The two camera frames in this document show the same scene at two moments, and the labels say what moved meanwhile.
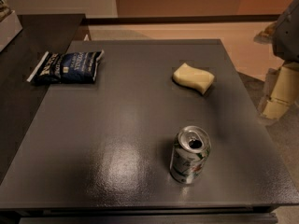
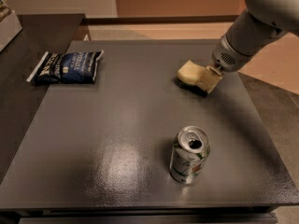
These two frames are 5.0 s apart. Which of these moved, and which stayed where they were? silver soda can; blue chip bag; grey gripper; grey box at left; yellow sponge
Moved: grey gripper; yellow sponge
Stayed: blue chip bag; grey box at left; silver soda can
